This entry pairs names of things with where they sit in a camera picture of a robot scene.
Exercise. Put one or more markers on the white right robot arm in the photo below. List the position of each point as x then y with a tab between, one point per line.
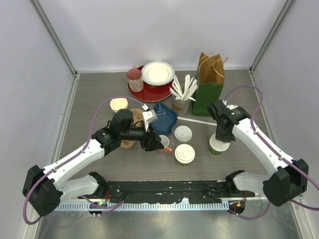
286	177

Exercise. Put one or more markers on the pink floral mug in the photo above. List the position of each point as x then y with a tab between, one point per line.
135	80

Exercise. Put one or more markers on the grey metal utensil tin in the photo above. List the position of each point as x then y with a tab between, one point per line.
181	108

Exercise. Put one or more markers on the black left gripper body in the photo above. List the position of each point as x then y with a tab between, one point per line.
136	133

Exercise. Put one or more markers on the green brown paper bag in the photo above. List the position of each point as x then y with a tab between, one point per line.
210	78

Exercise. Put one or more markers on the blue shell-shaped dish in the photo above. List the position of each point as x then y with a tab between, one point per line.
167	118

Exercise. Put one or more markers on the green paper coffee cup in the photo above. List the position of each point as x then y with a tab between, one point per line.
183	163

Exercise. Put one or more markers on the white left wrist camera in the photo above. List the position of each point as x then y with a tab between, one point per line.
148	118

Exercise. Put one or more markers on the cardboard cup carrier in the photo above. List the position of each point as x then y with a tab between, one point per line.
137	121

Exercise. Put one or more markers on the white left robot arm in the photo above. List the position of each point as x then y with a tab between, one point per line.
45	188

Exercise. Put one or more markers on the white cup lid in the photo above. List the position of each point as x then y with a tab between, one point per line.
214	143
184	152

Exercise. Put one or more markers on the wrapped white straw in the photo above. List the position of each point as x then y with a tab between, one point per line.
197	121

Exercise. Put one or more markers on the stack of white lids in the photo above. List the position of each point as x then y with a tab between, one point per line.
183	134

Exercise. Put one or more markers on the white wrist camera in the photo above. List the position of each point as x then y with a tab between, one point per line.
148	118
230	107

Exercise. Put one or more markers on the bundle of wrapped white utensils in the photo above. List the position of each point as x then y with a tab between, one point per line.
186	91

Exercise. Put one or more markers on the red round tray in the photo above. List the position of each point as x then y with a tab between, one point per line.
152	93

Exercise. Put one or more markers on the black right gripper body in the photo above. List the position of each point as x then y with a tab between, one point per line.
224	135

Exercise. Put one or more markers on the small pink handled cup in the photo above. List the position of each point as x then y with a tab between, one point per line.
165	142

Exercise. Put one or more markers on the green paper cups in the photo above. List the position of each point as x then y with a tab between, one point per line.
117	104

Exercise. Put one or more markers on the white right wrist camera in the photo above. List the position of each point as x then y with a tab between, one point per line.
230	107

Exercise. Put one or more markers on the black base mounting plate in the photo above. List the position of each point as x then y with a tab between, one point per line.
169	192

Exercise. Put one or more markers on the white paper plate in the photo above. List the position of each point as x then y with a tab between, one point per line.
158	73

